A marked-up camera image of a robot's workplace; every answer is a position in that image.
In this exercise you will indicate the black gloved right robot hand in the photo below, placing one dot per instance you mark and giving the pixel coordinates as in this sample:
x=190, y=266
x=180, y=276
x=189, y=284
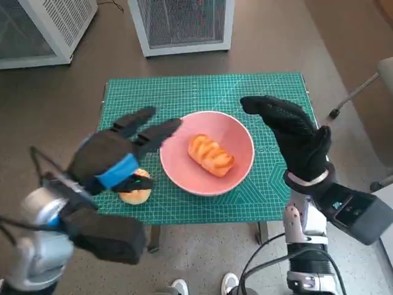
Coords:
x=301, y=144

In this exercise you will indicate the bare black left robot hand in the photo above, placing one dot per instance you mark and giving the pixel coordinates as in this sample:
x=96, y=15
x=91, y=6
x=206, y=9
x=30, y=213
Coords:
x=101, y=153

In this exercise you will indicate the round toy bread bun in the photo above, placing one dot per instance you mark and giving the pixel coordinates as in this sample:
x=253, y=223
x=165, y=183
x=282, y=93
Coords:
x=135, y=198

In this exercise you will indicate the pink bowl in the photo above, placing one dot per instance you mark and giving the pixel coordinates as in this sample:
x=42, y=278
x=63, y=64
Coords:
x=178, y=172

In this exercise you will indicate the braided toy bread loaf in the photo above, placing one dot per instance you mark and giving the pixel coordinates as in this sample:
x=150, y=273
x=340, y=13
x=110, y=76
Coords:
x=212, y=155

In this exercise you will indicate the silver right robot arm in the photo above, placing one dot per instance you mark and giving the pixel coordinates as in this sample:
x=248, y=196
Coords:
x=304, y=221

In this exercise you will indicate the black metal table leg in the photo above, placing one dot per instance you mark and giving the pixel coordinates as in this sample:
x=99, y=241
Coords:
x=155, y=239
x=262, y=233

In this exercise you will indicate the green cutting mat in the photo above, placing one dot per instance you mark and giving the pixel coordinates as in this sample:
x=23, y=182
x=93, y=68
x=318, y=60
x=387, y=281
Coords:
x=199, y=92

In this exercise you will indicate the white cabinet with perforated side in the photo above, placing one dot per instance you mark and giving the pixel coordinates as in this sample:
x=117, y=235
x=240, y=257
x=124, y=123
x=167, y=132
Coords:
x=61, y=18

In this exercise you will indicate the white shoe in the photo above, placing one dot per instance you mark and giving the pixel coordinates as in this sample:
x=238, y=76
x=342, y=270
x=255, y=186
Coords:
x=230, y=284
x=179, y=287

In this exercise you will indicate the white cabinet with mesh door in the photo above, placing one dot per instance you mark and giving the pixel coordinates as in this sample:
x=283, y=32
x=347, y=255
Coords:
x=184, y=21

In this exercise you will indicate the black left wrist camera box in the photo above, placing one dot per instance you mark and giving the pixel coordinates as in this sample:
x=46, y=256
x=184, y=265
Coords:
x=110, y=239

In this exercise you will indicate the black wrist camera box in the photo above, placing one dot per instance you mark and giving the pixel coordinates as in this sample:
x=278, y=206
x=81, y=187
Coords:
x=365, y=221
x=110, y=239

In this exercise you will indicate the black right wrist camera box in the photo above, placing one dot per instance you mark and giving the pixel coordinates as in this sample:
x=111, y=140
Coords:
x=365, y=221

